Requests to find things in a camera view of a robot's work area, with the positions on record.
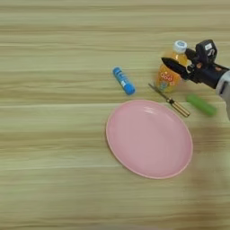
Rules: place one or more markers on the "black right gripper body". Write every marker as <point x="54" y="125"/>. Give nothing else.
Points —
<point x="208" y="73"/>

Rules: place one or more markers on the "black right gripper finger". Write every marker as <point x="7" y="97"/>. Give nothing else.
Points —
<point x="176" y="67"/>
<point x="191" y="54"/>

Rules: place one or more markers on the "blue glue stick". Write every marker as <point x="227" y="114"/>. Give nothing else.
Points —
<point x="123" y="81"/>

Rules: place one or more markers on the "orange juice bottle white cap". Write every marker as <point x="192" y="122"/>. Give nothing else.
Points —
<point x="167" y="79"/>

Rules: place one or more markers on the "pink round plate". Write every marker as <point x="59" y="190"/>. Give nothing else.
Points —
<point x="149" y="140"/>

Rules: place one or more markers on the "green marker pen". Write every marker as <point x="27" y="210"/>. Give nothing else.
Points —
<point x="202" y="105"/>

